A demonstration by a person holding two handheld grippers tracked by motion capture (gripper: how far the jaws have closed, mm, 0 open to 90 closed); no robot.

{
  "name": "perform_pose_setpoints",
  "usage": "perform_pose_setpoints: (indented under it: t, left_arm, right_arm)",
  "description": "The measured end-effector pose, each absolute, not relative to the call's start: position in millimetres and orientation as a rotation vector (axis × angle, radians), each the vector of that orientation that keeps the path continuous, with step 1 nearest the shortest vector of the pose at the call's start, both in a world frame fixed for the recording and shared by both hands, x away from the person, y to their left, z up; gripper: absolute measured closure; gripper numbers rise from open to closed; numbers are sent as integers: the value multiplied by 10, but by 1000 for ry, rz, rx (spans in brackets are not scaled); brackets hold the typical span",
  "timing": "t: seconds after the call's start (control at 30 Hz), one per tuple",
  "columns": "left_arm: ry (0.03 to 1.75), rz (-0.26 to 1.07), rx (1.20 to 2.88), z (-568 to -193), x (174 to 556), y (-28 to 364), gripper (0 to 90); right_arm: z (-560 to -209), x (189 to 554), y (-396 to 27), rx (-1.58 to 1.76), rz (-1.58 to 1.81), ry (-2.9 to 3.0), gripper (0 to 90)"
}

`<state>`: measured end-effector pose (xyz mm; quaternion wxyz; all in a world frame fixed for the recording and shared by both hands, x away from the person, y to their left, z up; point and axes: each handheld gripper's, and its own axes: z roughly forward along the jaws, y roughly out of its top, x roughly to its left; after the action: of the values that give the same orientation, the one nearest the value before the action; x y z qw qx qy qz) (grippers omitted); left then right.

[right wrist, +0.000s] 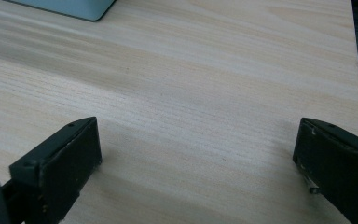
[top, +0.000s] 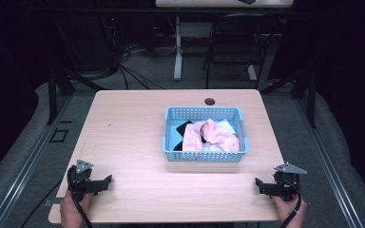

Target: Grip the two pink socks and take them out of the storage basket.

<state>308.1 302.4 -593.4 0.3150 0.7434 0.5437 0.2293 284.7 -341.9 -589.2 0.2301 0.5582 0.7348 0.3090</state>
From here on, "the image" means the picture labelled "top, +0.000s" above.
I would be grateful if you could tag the black tape square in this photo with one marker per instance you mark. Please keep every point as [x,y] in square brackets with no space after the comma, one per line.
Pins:
[59,135]

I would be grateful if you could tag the person's left hand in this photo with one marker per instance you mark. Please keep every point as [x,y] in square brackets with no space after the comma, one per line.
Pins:
[71,212]

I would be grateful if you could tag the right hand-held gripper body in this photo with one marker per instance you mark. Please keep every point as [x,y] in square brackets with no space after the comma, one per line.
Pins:
[285,185]

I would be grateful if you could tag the black metal stand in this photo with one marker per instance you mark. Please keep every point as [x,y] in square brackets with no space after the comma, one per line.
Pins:
[53,95]
[312,98]

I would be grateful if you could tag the aluminium floor rail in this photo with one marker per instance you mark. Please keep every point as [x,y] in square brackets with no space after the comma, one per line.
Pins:
[28,164]
[332,171]

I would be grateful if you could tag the person's right hand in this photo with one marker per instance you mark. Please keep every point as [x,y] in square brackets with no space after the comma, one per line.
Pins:
[286,212]

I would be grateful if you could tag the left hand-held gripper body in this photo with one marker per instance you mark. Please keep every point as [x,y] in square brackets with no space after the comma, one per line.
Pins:
[81,184]

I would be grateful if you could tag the white sock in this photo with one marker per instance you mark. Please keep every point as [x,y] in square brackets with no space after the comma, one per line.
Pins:
[226,125]

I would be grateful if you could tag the light pink sock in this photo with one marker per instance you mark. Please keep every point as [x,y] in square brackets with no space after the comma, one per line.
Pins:
[190,139]

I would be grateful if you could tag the blue plastic basket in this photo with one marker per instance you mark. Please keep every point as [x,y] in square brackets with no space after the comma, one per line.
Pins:
[171,142]

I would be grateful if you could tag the black sock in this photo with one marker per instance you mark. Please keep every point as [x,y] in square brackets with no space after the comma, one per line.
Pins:
[183,128]

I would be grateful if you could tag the white desk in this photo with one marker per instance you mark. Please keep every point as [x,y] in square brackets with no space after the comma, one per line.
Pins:
[178,47]

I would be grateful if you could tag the black folding chair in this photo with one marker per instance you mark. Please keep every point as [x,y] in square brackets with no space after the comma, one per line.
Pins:
[244,38]

